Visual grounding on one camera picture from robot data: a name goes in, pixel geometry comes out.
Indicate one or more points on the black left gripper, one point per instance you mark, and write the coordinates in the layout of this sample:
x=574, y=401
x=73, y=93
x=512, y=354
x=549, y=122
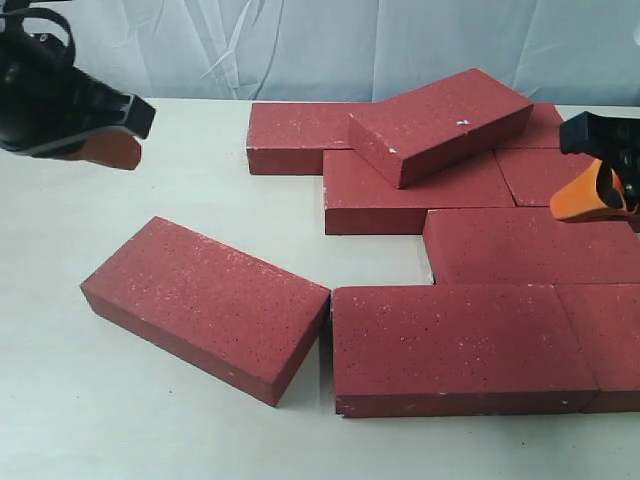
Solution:
x=50, y=111

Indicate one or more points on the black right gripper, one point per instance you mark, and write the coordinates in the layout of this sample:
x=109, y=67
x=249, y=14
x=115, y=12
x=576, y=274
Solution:
x=609, y=187

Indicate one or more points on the middle row red brick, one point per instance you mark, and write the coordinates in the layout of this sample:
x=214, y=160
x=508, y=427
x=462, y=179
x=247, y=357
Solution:
x=526, y=245

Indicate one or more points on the front large red brick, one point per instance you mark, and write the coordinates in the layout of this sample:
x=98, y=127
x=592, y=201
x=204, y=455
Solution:
x=456, y=350

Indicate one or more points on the blue fabric backdrop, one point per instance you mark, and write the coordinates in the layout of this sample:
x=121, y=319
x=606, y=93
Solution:
x=566, y=52

